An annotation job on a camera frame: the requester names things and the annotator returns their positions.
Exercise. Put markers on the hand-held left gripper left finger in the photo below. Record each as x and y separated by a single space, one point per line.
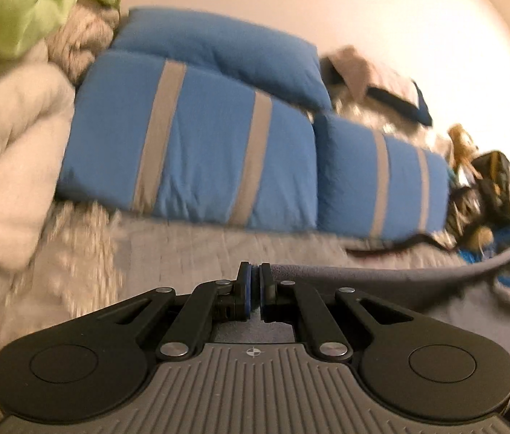
248 298

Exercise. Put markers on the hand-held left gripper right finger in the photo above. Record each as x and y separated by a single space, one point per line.
263 294

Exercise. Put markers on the quilted bedspread with lace trim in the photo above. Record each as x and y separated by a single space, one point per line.
169 253

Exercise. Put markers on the blue pillow with grey stripes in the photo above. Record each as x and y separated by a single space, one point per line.
200 144
354 176

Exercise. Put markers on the beige and navy cushion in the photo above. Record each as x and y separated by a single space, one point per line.
359 68

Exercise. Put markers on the plain blue pillow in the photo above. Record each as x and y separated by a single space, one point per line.
236 49

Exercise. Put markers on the brown plush toy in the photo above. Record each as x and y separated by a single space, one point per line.
460 144

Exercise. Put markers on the white fluffy comforter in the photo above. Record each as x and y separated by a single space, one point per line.
6 144

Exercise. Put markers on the beige knitted blanket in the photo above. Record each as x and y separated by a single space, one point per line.
83 40

